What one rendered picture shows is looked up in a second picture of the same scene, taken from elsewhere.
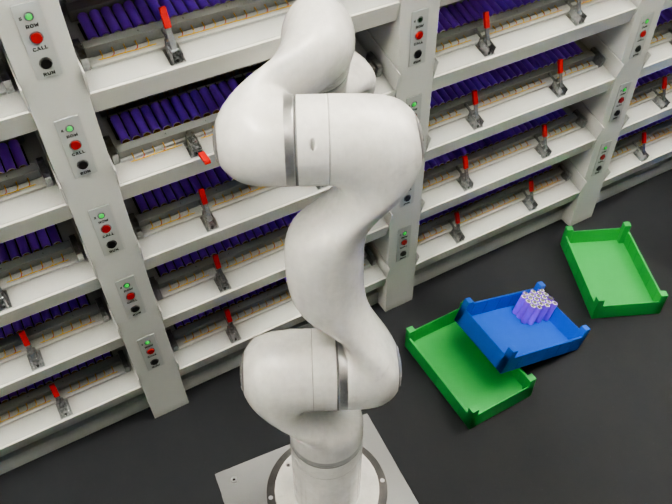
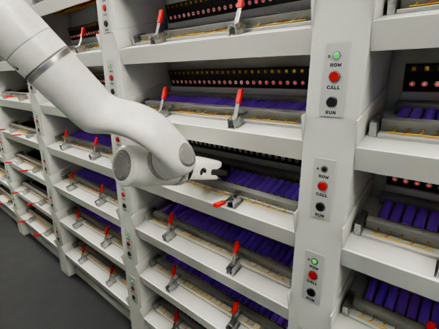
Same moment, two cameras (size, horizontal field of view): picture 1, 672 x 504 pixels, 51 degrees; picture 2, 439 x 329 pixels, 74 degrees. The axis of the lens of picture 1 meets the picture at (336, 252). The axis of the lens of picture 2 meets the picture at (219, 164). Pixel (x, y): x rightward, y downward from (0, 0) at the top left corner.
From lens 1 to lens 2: 120 cm
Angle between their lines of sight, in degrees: 63
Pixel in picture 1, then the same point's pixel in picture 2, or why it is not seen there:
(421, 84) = (325, 245)
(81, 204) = not seen: hidden behind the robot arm
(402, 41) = (304, 183)
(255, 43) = (192, 124)
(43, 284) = (112, 208)
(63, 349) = (113, 250)
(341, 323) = not seen: outside the picture
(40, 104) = not seen: hidden behind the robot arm
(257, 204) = (194, 250)
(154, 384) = (133, 312)
